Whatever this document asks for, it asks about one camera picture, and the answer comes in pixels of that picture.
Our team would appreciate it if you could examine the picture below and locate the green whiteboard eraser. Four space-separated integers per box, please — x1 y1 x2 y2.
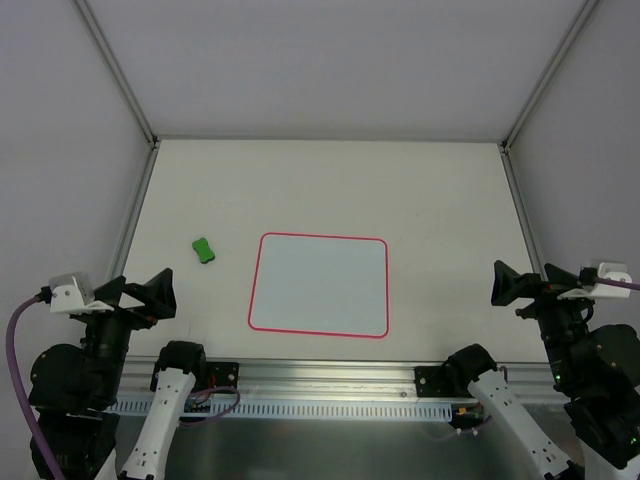
191 237 216 264

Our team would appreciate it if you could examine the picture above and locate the pink framed whiteboard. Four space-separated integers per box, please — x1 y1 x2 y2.
248 232 391 339

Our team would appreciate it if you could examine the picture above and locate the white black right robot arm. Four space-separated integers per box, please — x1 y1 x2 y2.
428 260 639 479

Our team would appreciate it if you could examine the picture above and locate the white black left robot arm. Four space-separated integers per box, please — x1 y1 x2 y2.
28 268 208 479

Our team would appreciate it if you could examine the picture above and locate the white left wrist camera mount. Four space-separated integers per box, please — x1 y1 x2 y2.
48 272 115 315

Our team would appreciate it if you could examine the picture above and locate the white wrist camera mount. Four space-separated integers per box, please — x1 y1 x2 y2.
559 261 639 300
48 272 115 315

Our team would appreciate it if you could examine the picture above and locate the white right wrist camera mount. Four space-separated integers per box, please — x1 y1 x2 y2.
559 261 639 300

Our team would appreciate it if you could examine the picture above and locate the white slotted cable duct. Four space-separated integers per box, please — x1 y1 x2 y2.
107 395 453 423

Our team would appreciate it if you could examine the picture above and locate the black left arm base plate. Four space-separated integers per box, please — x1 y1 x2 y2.
205 361 240 388

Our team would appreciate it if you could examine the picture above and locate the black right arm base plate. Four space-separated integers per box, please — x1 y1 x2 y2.
413 365 451 398

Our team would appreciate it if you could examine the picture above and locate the aluminium mounting rail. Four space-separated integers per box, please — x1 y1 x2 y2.
114 357 571 404

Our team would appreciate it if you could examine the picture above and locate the aluminium right frame post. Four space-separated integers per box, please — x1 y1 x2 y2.
501 0 601 154

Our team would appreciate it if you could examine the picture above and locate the aluminium frame post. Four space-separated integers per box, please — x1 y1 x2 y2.
71 0 158 149
501 0 601 154

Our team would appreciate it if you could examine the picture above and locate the aluminium left frame post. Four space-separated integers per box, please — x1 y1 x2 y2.
71 0 158 149

